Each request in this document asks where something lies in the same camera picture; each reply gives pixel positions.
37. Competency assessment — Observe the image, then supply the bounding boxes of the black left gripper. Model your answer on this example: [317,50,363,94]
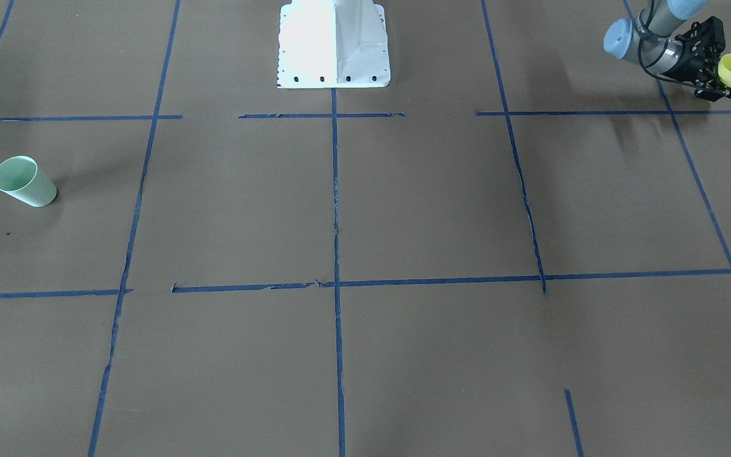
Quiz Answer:
[675,17,731,102]

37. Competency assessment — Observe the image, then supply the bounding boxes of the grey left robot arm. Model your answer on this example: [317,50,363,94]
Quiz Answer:
[603,1,731,102]

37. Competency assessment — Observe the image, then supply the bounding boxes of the pale green cup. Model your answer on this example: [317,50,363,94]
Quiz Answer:
[0,156,58,208]

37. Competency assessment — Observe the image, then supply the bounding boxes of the long blue tape strip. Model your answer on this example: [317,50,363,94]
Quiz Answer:
[331,89,347,456]

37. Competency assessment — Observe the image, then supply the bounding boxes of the crossing blue tape strip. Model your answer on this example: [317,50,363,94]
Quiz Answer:
[0,268,731,299]

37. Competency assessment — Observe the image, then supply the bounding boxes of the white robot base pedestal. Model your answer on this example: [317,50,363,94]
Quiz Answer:
[276,1,392,89]

